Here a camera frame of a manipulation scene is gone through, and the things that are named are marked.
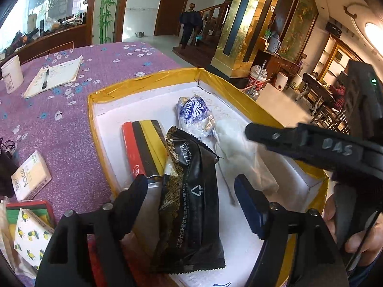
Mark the yellow white tissue pack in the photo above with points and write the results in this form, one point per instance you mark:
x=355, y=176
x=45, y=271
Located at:
x=30, y=176

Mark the black pen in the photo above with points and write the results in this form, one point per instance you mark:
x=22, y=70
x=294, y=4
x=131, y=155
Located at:
x=45, y=79

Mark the black snack packet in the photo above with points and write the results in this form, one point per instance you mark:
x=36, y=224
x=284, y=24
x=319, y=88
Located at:
x=185, y=200

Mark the yellow-edged white box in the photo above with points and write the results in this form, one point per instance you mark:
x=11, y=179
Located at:
x=119, y=107

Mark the large framed painting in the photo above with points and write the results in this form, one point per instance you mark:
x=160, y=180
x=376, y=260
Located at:
x=299, y=27

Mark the white cup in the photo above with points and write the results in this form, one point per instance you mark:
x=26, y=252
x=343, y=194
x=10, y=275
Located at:
x=12, y=74

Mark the ceiling lamp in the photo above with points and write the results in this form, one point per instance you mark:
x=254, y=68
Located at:
x=375, y=39

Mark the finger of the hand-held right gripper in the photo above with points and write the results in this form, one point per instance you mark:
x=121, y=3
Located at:
x=299, y=142

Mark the white cloth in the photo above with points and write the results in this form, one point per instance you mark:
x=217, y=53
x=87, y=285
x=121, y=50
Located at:
x=236, y=146

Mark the dark cloth pile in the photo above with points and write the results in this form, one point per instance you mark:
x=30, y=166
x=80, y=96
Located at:
x=6, y=170

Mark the wooden display cabinet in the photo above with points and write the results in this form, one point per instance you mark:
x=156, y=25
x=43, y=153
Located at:
x=335, y=56

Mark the metal kettle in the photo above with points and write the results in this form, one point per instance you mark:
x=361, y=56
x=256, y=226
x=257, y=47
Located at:
x=139, y=33

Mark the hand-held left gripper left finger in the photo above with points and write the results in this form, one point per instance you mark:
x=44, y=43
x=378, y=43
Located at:
x=136, y=194

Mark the green red yellow striped packet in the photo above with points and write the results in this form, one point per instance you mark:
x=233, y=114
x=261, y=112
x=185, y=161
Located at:
x=30, y=204

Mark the red black yellow striped packet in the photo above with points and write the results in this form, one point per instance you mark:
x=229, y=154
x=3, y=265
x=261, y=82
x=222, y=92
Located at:
x=140, y=146

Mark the pale thermos jug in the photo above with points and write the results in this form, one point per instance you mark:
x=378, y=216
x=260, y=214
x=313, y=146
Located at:
x=273, y=43

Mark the person's right hand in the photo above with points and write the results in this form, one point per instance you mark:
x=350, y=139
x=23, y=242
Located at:
x=371, y=242

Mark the red white bucket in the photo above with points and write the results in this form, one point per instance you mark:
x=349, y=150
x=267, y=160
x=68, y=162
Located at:
x=257, y=77

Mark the lemon print tissue pack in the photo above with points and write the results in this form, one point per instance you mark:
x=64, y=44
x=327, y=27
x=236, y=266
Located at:
x=30, y=233

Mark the brown wooden door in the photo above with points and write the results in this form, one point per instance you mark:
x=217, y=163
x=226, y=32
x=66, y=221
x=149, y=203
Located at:
x=172, y=9

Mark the white notebook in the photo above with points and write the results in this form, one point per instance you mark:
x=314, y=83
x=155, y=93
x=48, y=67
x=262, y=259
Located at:
x=62, y=71

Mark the wooden counter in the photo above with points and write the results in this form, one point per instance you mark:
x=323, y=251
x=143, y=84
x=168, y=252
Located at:
x=54, y=40

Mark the wooden stair railing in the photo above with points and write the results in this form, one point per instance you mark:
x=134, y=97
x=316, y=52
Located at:
x=215, y=21

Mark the gold pillar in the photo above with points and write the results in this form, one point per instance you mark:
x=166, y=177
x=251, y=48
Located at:
x=236, y=36

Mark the black speaker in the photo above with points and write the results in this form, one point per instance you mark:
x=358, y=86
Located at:
x=333, y=28

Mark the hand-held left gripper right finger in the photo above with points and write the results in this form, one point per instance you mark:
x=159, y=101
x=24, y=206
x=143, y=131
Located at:
x=248, y=203

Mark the purple floral tablecloth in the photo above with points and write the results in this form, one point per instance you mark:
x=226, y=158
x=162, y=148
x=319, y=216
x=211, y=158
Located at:
x=59, y=131

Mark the dark wooden table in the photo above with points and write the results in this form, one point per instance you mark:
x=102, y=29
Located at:
x=317, y=88

